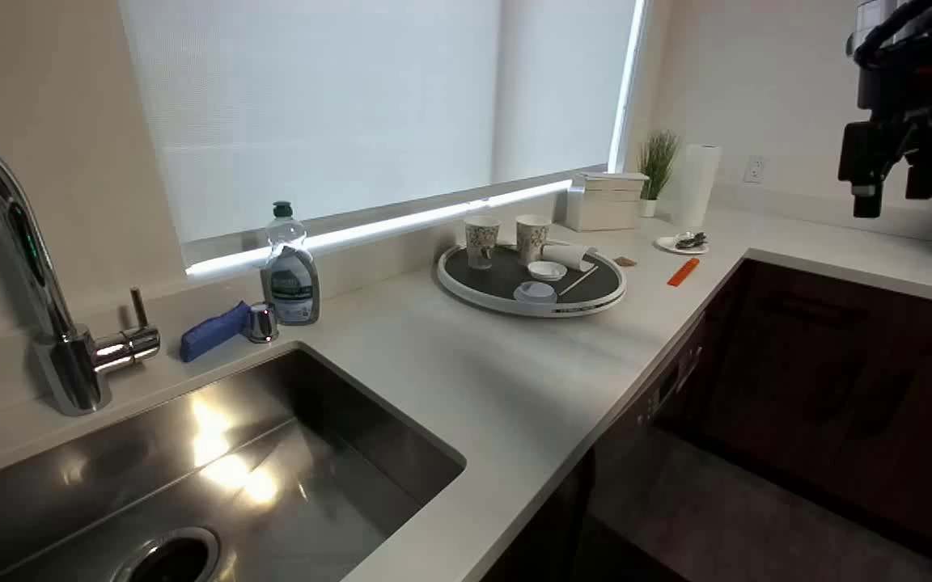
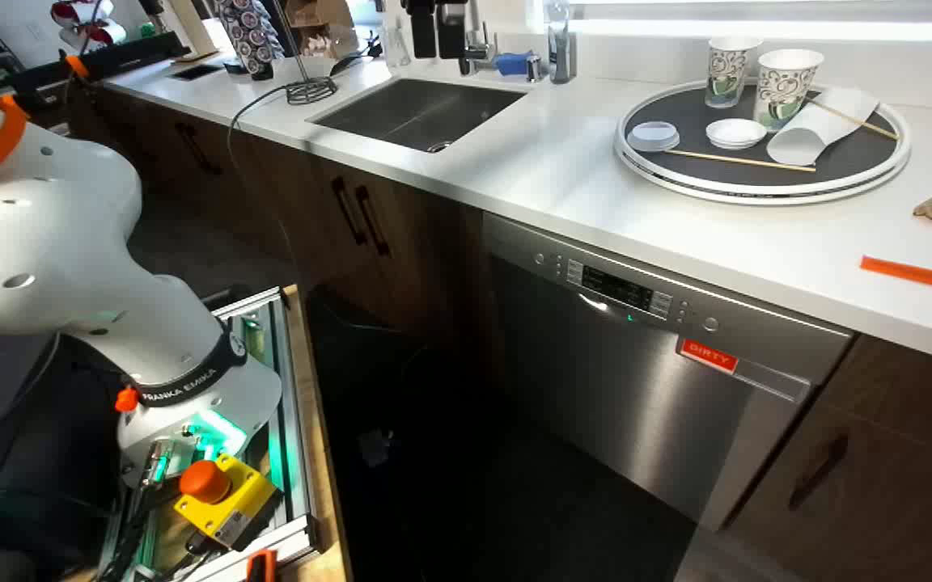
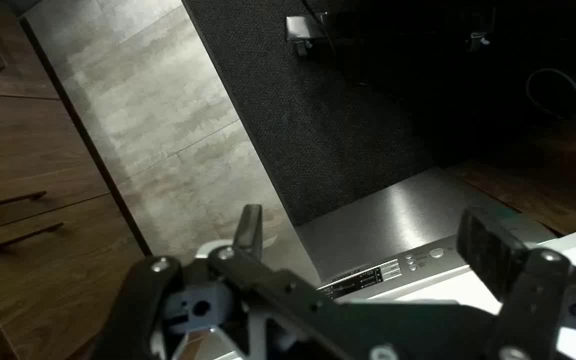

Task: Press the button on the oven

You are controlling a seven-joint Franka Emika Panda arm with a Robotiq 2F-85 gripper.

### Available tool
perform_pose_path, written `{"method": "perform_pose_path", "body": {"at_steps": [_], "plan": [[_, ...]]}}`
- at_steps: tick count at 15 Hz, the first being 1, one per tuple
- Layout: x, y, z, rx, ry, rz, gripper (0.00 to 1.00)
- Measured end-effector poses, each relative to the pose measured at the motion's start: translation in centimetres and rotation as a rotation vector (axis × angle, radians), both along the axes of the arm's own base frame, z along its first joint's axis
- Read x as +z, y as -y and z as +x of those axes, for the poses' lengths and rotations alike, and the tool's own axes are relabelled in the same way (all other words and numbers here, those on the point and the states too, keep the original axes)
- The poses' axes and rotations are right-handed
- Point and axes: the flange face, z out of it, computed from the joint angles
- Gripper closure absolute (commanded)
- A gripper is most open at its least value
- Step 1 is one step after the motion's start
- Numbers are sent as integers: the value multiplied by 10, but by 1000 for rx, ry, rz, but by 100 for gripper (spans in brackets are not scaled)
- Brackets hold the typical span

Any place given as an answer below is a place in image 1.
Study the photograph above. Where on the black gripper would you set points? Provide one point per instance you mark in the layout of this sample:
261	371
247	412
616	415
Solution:
872	145

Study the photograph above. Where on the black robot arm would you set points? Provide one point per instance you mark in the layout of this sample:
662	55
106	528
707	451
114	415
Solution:
893	45

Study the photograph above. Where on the white paper towel roll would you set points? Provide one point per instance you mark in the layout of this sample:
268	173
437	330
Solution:
691	185

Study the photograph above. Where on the dark wood cabinet door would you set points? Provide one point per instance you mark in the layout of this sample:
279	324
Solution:
831	385

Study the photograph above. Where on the orange flat tool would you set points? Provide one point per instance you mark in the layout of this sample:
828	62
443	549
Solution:
684	274

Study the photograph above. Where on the small white saucer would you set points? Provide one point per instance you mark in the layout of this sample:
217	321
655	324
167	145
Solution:
684	242

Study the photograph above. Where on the small green potted plant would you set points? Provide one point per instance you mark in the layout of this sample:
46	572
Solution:
655	165

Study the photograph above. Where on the white lidded container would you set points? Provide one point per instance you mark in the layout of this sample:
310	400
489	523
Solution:
604	200

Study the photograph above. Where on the small white bowl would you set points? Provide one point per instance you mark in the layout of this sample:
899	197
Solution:
544	270

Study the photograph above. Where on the right patterned paper cup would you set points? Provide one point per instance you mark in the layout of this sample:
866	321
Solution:
531	237

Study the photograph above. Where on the patterned paper cup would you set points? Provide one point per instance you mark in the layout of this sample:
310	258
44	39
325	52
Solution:
531	237
480	242

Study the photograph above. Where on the white round lid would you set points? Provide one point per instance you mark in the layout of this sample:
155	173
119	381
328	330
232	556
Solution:
534	296

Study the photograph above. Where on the round black serving tray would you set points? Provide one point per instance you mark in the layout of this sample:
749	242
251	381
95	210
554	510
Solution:
589	286

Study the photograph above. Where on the left patterned paper cup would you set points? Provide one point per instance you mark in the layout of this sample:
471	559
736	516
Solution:
480	242

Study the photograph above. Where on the white roller window blind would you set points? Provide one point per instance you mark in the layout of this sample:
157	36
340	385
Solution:
354	105

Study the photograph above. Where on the dish soap bottle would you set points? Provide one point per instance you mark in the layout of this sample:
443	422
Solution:
291	276

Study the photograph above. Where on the stainless steel sink basin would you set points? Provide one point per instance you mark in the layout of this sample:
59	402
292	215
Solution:
283	472

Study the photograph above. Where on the chrome kitchen faucet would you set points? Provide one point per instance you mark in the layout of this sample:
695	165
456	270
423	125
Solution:
71	357

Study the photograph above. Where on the white wall outlet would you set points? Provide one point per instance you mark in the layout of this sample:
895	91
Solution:
757	170

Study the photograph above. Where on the blue handled dish brush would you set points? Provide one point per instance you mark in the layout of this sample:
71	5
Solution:
251	321

